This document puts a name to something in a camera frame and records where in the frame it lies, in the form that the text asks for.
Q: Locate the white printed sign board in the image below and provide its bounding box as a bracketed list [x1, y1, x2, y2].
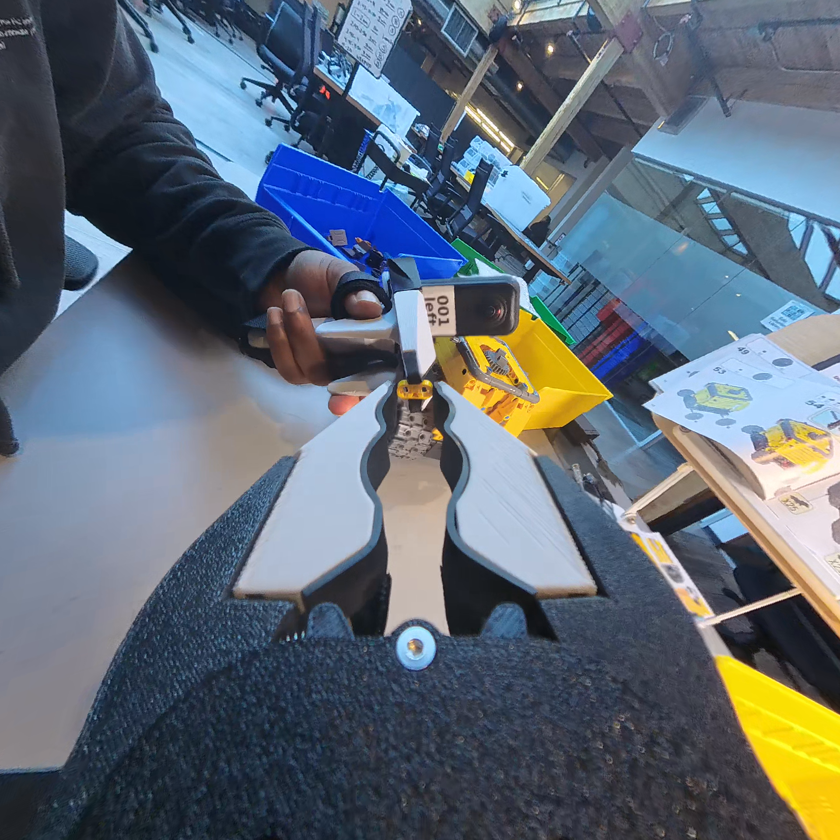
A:
[335, 0, 416, 77]

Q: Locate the sticker sheet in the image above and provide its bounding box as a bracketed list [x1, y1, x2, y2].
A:
[617, 506, 718, 619]

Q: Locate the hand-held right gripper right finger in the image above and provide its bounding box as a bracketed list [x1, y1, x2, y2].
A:
[439, 382, 599, 605]

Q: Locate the black office chair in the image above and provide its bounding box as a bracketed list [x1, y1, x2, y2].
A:
[361, 125, 494, 245]
[241, 0, 324, 133]

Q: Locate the stack of coloured crates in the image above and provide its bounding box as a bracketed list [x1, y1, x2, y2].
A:
[578, 296, 658, 383]

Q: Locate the green plastic bin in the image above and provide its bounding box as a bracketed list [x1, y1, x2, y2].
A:
[453, 237, 576, 346]

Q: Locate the blue plastic bin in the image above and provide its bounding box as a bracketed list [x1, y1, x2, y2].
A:
[256, 145, 463, 283]

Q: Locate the grey desk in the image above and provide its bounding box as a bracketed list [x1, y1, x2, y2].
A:
[0, 252, 736, 775]

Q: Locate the wooden booklet stand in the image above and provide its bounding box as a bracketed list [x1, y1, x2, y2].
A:
[657, 313, 840, 639]

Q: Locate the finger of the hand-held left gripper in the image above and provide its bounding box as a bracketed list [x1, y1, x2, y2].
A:
[392, 289, 438, 387]

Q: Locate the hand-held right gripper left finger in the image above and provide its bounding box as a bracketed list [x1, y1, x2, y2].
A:
[234, 382, 400, 609]

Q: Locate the instruction booklet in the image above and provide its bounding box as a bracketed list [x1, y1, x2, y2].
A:
[644, 335, 840, 501]

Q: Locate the person's left hand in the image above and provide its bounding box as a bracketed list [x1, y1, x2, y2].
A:
[260, 250, 397, 418]

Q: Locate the yellow plastic bin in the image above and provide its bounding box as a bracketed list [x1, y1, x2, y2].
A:
[716, 657, 840, 840]
[440, 309, 613, 435]

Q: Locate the long background table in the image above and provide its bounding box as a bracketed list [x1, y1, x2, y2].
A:
[479, 197, 573, 284]

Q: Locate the yellow tracked brick vehicle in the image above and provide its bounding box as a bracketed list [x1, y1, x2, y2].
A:
[389, 335, 542, 460]

